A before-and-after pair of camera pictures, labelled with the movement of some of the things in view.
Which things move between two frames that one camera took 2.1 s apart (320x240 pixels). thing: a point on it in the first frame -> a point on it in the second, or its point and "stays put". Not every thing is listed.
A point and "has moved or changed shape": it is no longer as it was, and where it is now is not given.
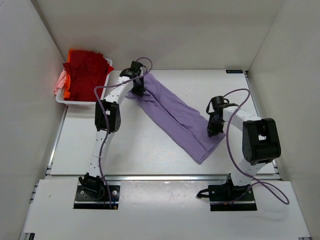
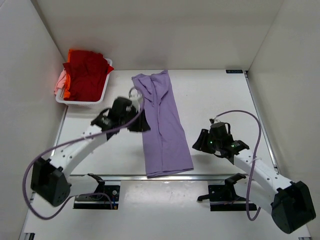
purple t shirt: [182, 125] has moved or changed shape
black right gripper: [211, 131] -> [200, 143]
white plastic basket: [59, 96] stays put
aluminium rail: [160, 178] stays put
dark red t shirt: [87, 70] stays put
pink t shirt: [60, 83] stays put
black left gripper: [140, 92] -> [142, 124]
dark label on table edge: [234, 71] stays put
